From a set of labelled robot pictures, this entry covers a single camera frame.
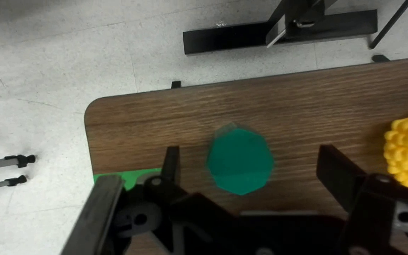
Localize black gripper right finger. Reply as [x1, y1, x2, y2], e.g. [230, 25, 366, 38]
[316, 143, 371, 215]

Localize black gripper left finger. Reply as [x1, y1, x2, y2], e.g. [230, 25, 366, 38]
[160, 144, 182, 184]

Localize green round disc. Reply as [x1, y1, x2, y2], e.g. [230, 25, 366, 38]
[206, 123, 277, 196]

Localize green tape strip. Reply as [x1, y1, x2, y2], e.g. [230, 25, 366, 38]
[94, 167, 163, 191]

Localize black panel stand leg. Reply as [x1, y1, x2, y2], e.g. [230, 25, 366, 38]
[182, 0, 380, 56]

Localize black thin rod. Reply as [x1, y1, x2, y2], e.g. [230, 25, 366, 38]
[367, 0, 408, 50]

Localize grey tripod leg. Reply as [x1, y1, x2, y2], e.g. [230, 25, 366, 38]
[0, 152, 37, 172]
[0, 174, 29, 194]

